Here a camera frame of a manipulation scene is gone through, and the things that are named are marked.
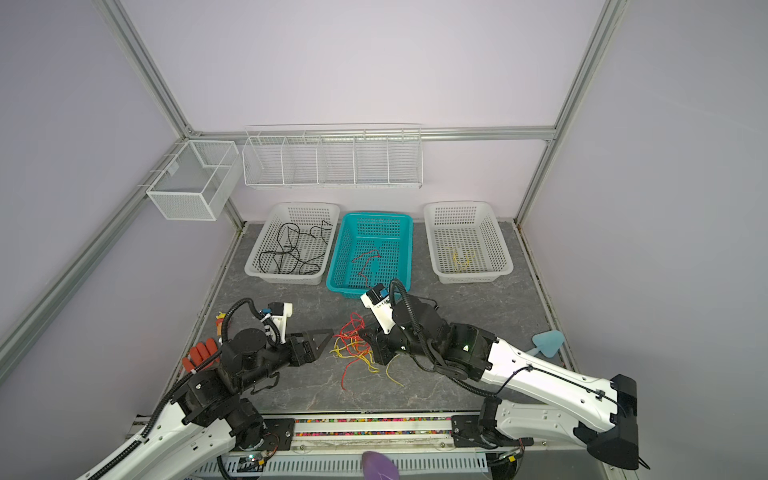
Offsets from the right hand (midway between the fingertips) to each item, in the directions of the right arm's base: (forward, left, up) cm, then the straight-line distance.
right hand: (360, 336), depth 64 cm
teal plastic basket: (+45, +2, -24) cm, 51 cm away
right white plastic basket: (+47, -34, -24) cm, 63 cm away
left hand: (+2, +10, -7) cm, 12 cm away
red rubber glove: (+5, +50, -23) cm, 56 cm away
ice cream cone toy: (+15, +48, -22) cm, 54 cm away
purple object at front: (-22, -3, -26) cm, 34 cm away
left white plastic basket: (+57, +28, -18) cm, 66 cm away
